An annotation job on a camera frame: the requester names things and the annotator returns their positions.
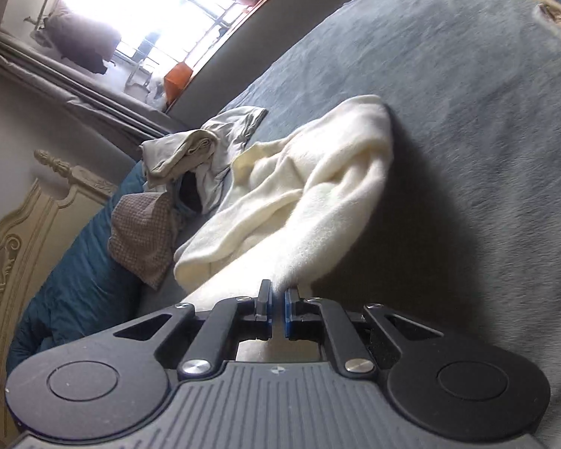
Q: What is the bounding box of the cream fuzzy sweater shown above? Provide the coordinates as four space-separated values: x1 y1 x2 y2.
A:
174 95 396 363

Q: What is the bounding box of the white shirt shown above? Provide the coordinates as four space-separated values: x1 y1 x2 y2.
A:
142 107 268 216

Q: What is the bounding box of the beige folded garment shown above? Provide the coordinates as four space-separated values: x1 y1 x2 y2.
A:
140 128 220 192

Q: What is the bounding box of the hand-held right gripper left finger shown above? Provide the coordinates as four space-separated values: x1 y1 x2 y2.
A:
113 280 274 381

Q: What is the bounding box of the orange bag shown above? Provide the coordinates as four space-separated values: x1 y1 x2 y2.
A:
163 62 197 106

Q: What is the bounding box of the dark hanging garment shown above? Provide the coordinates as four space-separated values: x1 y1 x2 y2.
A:
37 0 122 76

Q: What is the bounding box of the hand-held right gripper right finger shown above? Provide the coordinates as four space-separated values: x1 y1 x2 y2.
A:
284 285 445 377

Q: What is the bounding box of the barred window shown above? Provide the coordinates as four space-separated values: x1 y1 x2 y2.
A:
61 0 281 85

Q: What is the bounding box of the checkered pillow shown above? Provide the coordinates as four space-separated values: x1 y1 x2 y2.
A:
110 192 185 290

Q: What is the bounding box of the cream carved headboard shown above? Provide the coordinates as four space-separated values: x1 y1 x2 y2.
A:
0 150 117 445

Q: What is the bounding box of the blue pillow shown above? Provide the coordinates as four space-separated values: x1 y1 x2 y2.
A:
7 161 145 375

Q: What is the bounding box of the grey curtain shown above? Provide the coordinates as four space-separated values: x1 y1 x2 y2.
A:
0 25 188 136

